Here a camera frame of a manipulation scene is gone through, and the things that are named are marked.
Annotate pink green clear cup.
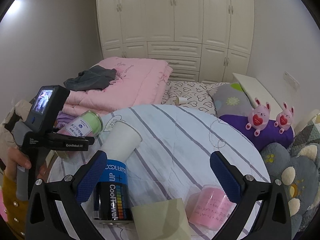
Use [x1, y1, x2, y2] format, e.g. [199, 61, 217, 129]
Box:
[55, 109, 104, 163]

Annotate white paper cup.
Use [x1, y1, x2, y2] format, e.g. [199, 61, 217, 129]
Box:
[101, 120, 143, 163]

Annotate pale green paper cup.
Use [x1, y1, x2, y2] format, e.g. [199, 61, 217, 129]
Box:
[132, 198, 191, 240]

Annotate small distant paper cup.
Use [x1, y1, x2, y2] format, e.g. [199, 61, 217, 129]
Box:
[174, 97, 188, 106]

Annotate person's left hand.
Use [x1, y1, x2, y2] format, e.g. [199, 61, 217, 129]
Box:
[4, 147, 31, 182]

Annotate purple folded blanket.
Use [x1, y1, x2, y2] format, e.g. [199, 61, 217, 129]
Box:
[55, 111, 75, 128]

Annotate beige jacket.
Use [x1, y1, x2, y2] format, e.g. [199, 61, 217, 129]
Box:
[1, 100, 31, 164]

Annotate blue black cool towel can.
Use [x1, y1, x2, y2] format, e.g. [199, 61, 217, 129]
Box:
[93, 159, 133, 225]

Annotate purple pillow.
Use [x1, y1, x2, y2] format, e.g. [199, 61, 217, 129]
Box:
[220, 114, 294, 152]

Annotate dark grey garment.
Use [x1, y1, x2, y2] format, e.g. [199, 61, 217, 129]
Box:
[63, 65, 117, 92]

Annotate left pink bunny toy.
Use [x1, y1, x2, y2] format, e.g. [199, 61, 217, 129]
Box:
[245, 98, 271, 137]

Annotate pink bunny toy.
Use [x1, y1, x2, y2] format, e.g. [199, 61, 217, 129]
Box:
[245, 98, 271, 137]
[274, 102, 294, 134]

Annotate grey paw plush cushion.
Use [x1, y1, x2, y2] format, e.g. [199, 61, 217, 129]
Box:
[260, 142, 319, 236]

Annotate striped white round cushion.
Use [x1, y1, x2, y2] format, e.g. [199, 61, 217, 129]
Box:
[47, 103, 271, 240]

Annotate grey flower pillow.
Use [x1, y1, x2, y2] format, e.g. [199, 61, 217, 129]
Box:
[208, 82, 253, 117]

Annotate right pink bunny toy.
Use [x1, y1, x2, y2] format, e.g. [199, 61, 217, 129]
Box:
[274, 102, 294, 134]

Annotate pink folded quilt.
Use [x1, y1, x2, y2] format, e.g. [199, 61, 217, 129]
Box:
[62, 57, 173, 116]

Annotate geometric pattern pillow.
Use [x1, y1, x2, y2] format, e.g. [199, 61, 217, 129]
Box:
[290, 114, 319, 153]

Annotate heart pattern pillow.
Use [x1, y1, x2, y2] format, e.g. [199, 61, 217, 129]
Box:
[161, 81, 226, 116]

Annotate white board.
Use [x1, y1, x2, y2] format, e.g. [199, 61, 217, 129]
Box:
[233, 73, 282, 120]

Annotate cream white wardrobe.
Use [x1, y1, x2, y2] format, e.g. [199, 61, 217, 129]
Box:
[96, 0, 254, 83]

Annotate wall socket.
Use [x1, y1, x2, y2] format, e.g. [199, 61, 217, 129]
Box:
[283, 72, 300, 90]

